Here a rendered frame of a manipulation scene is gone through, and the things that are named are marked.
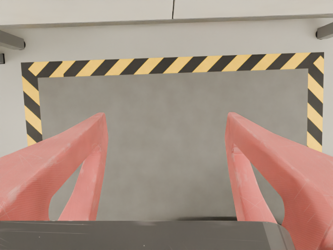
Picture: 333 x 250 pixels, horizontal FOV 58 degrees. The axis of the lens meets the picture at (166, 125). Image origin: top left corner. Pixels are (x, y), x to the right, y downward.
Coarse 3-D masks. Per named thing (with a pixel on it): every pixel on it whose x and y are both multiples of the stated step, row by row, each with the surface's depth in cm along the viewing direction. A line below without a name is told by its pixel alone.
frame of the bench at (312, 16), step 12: (24, 24) 75; (36, 24) 75; (48, 24) 75; (60, 24) 75; (72, 24) 76; (84, 24) 76; (96, 24) 77; (108, 24) 77; (120, 24) 78; (132, 24) 78; (0, 36) 97; (12, 36) 105; (324, 36) 108; (12, 48) 110
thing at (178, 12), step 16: (176, 0) 59; (192, 0) 60; (208, 0) 60; (224, 0) 60; (240, 0) 61; (256, 0) 61; (272, 0) 62; (288, 0) 62; (304, 0) 62; (320, 0) 63; (176, 16) 72; (192, 16) 72; (208, 16) 73; (224, 16) 74
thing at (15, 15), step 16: (0, 0) 56; (16, 0) 56; (32, 0) 56; (48, 0) 57; (64, 0) 57; (80, 0) 57; (96, 0) 58; (112, 0) 58; (128, 0) 58; (144, 0) 59; (160, 0) 59; (0, 16) 67; (16, 16) 67; (32, 16) 67; (48, 16) 68; (64, 16) 68; (80, 16) 69; (96, 16) 69; (112, 16) 70; (128, 16) 70; (144, 16) 71; (160, 16) 71
